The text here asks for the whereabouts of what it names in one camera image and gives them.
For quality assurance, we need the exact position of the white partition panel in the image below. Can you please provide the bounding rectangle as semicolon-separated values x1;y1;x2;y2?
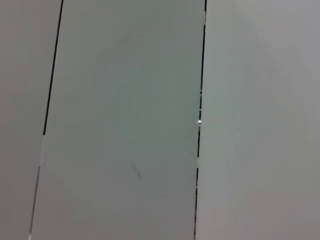
0;0;64;240
28;0;207;240
194;0;320;240

